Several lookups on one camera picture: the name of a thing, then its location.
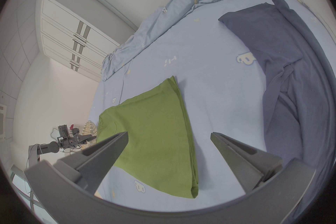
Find ceiling air conditioner unit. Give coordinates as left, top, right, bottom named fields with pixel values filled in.
left=0, top=103, right=8, bottom=141

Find pale blue quilt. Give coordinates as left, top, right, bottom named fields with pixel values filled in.
left=101, top=0, right=246, bottom=82

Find dark blue garment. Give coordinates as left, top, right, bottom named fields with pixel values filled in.
left=218, top=0, right=336, bottom=219

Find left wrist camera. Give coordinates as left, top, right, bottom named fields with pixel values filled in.
left=57, top=124, right=71, bottom=138

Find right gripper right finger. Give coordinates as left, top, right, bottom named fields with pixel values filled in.
left=210, top=132, right=284, bottom=195

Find white wardrobe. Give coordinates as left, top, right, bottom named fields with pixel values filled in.
left=35, top=0, right=137, bottom=83

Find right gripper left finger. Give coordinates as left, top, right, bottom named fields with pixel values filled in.
left=54, top=131, right=129, bottom=196

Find round woven basket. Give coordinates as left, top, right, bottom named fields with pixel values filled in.
left=81, top=119, right=100, bottom=150

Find window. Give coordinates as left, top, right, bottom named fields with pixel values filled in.
left=9, top=164, right=42, bottom=221

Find bed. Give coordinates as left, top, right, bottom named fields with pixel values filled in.
left=88, top=0, right=336, bottom=218

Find green shorts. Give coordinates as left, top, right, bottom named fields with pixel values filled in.
left=97, top=75, right=199, bottom=199

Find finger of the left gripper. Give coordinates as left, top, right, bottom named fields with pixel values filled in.
left=79, top=134, right=97, bottom=143

